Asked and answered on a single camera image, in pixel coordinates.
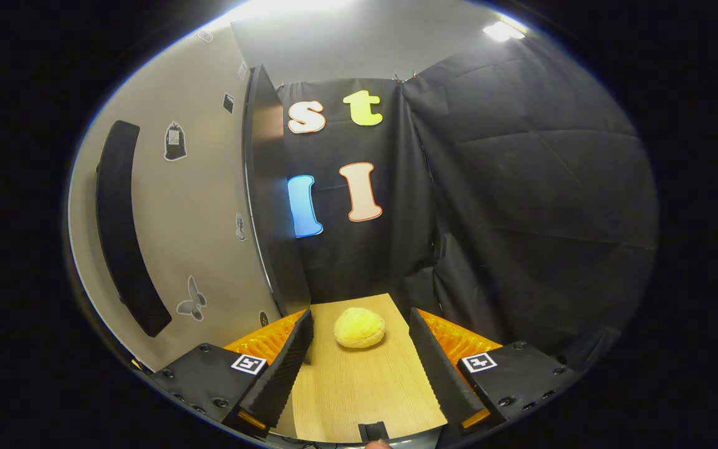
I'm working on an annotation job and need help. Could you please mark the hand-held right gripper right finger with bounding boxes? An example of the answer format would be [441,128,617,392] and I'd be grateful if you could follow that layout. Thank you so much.
[408,307,581,438]

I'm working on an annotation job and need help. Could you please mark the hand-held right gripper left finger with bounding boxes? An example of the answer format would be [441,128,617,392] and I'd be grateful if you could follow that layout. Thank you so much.
[147,309,315,437]

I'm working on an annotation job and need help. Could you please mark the grey cabinet door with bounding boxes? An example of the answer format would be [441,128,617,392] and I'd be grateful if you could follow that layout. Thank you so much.
[67,25,283,375]

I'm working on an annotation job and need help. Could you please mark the black cabinet door handle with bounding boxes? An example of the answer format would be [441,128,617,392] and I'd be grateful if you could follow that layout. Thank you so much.
[96,120,173,338]

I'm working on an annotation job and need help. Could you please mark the yellow round sponge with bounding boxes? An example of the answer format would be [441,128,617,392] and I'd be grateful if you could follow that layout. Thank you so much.
[333,307,386,349]

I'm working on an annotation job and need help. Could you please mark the black backdrop cloth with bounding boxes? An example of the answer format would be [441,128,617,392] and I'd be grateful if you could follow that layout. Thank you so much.
[275,37,659,375]

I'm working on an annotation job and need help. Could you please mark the small ceiling light panel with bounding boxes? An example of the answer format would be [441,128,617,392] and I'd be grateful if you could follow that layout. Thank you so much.
[482,21,527,42]

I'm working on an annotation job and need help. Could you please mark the large ceiling light panel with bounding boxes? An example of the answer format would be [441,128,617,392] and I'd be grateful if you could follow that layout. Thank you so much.
[228,0,360,19]

